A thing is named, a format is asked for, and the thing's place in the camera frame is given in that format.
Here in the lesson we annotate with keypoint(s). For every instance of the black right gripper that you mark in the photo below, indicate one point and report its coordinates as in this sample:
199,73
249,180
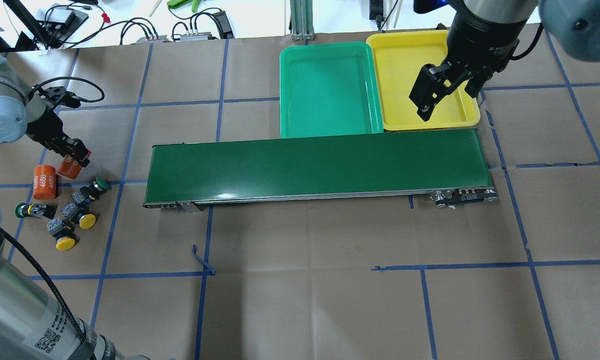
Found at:
481,41

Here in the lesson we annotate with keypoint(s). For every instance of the green mushroom push button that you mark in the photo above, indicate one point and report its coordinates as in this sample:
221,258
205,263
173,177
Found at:
95,190

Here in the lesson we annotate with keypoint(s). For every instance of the yellow push button upper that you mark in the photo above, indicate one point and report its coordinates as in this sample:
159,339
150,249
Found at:
78,213

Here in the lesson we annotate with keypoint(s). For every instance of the orange cylinder marked 4680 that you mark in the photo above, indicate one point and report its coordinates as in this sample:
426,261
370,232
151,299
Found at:
45,183

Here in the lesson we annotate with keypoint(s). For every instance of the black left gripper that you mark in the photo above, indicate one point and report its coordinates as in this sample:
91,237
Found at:
44,128

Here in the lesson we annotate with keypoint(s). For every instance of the yellow push button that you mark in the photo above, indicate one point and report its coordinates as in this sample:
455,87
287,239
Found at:
78,213
62,231

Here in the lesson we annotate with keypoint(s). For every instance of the yellow push button lower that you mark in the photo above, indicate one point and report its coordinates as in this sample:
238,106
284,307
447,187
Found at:
62,231

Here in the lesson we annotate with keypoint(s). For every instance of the black power adapter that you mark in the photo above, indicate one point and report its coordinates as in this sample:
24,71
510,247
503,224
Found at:
226,30

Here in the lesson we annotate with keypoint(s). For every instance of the aluminium frame post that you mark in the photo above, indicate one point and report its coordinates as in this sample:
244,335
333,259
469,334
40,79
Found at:
301,20

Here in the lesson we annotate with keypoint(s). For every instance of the green conveyor belt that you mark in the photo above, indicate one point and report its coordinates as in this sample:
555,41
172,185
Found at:
448,166

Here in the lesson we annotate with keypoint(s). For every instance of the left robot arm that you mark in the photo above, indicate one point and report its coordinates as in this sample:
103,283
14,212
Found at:
47,158

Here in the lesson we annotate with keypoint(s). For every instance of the green plastic tray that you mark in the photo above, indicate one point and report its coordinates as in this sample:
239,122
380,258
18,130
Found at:
329,90

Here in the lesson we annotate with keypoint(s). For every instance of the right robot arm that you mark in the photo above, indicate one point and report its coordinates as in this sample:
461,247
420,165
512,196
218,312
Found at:
575,24

